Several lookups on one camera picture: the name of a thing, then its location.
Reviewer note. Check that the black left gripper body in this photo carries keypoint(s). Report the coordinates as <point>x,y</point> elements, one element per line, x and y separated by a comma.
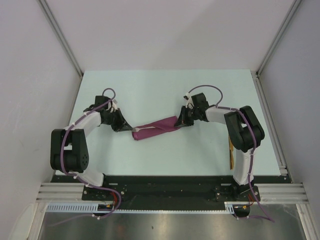
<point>114,120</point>

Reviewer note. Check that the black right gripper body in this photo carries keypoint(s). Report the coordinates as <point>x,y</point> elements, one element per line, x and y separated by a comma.
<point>191,115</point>

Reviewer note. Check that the magenta satin napkin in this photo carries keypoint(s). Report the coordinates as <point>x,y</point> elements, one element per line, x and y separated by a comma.
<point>162,126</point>

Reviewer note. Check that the gold butter knife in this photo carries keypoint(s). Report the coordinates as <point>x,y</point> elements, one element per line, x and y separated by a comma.
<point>231,154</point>

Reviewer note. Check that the silver metal fork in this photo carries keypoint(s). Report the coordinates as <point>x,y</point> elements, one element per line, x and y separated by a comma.
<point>137,129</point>

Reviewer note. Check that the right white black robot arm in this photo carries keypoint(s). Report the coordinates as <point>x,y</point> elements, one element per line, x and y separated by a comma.
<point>244,131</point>

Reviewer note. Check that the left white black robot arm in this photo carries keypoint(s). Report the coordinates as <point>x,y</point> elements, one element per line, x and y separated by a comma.
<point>68,146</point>

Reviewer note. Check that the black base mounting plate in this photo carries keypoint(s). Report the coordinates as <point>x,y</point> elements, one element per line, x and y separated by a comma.
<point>174,193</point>

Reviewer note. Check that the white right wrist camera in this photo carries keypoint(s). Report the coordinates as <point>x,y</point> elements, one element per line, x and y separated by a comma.
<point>189,102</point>

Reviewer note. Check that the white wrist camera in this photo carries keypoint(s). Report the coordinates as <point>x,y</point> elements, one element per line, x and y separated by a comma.
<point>189,102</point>
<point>112,106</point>

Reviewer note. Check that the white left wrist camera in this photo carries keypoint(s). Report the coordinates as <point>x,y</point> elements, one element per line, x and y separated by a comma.
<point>112,106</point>

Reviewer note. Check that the white slotted cable duct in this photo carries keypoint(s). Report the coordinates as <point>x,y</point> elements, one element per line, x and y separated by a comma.
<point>95,208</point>

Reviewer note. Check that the aluminium front rail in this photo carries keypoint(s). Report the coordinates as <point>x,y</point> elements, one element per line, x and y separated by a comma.
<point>278,193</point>

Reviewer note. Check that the right aluminium frame post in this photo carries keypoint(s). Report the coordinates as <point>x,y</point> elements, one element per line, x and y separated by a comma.
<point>279,35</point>

